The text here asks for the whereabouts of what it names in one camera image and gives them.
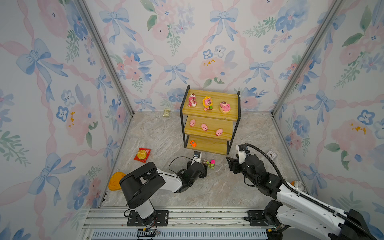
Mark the red and green toy truck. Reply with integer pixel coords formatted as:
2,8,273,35
201,159,210,167

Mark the green truck pink mixer toy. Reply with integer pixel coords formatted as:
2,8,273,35
208,160,216,170

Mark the orange toy truck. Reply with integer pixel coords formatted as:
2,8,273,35
190,140,197,148

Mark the pink pig toy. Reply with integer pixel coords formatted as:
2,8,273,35
216,129,224,136
201,124,208,132

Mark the pink bear strawberry hat figure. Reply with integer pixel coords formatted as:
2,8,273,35
188,94,197,108

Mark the pink bear yellow flower figure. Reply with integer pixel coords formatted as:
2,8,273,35
203,96,213,111

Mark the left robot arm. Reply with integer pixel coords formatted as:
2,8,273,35
119,161,206,224

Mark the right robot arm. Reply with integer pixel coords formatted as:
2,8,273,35
227,155,375,240

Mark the pink pig on middle shelf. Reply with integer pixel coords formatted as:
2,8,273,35
189,119,196,127

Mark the small white alarm clock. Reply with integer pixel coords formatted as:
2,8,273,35
267,151,277,160

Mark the red yellow snack packet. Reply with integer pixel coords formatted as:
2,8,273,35
134,148,151,164

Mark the orange can right side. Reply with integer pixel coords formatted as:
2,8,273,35
291,181,307,193

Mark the orange bowl left side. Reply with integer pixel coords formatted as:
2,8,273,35
108,172,126,191

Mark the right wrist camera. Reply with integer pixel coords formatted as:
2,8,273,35
236,144,251,165

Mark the wooden shelf black metal frame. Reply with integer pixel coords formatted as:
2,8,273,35
180,86,241,155

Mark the small green packet by wall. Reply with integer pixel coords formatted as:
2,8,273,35
163,109,171,117

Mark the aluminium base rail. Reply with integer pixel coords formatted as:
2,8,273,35
78,206,340,240

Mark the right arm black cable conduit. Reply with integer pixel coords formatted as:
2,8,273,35
242,143,379,240

